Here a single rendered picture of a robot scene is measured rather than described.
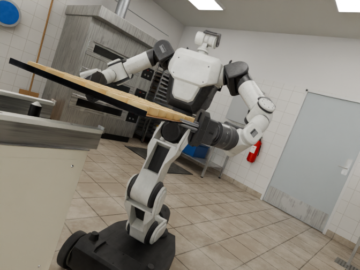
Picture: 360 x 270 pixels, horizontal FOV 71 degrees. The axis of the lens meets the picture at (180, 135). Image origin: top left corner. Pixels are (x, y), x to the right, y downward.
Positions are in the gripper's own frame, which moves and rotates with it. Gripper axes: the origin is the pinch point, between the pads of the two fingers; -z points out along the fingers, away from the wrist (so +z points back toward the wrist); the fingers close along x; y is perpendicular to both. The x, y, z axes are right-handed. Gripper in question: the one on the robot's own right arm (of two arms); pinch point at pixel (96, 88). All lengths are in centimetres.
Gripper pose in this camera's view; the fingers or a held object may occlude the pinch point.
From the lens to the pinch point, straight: 105.0
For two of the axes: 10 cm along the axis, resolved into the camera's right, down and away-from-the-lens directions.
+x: 3.5, -9.3, -1.0
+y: 8.4, 2.6, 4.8
